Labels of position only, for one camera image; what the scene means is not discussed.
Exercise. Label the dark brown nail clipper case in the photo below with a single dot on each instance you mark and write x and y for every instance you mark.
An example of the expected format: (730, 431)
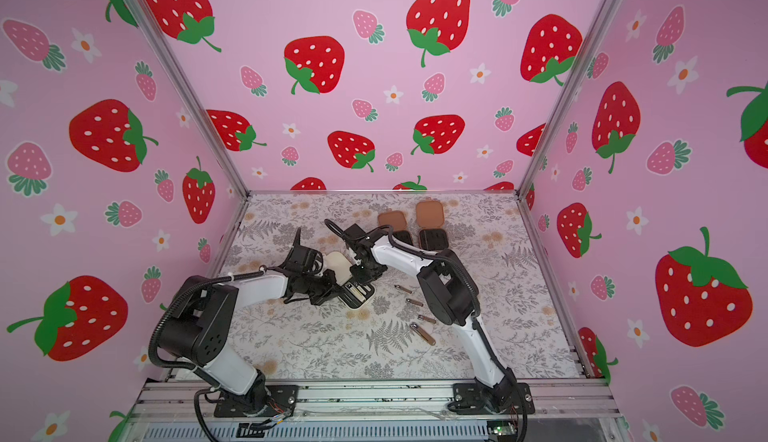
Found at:
(430, 219)

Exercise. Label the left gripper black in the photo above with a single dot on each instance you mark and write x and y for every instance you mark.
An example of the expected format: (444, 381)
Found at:
(331, 288)

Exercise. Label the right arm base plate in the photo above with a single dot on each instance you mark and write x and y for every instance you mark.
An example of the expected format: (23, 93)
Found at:
(504, 399)

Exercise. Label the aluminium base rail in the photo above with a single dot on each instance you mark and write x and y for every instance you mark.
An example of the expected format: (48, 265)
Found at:
(369, 400)

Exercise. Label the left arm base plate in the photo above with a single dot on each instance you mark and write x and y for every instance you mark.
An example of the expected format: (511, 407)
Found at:
(263, 401)

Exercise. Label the cream nail clipper case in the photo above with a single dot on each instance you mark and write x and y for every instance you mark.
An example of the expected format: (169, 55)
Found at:
(354, 292)

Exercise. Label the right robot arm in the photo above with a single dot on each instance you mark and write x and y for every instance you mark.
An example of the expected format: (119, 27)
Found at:
(451, 295)

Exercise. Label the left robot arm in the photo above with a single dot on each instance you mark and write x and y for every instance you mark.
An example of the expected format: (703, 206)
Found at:
(193, 331)

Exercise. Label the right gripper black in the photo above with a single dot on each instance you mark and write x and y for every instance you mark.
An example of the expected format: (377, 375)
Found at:
(363, 272)

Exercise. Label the light brown nail clipper case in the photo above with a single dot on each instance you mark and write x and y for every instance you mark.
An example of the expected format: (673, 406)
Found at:
(397, 221)

